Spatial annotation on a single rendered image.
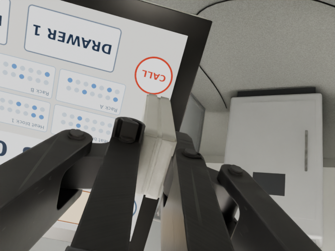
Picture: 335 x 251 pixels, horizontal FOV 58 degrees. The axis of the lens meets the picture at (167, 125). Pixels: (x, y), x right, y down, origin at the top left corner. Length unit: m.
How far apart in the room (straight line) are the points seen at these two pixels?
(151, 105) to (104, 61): 0.17
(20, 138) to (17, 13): 0.13
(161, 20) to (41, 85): 0.14
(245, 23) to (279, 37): 0.22
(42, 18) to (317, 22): 1.59
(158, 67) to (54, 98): 0.12
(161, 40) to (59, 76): 0.11
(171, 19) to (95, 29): 0.08
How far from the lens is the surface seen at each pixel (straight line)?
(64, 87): 0.35
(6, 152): 0.40
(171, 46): 0.32
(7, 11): 0.35
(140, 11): 0.32
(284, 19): 1.77
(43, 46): 0.34
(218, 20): 1.78
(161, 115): 0.15
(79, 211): 0.41
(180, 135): 0.15
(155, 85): 0.33
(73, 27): 0.33
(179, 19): 0.32
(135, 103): 0.34
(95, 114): 0.35
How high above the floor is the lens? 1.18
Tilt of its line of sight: 21 degrees down
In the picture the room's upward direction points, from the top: 169 degrees counter-clockwise
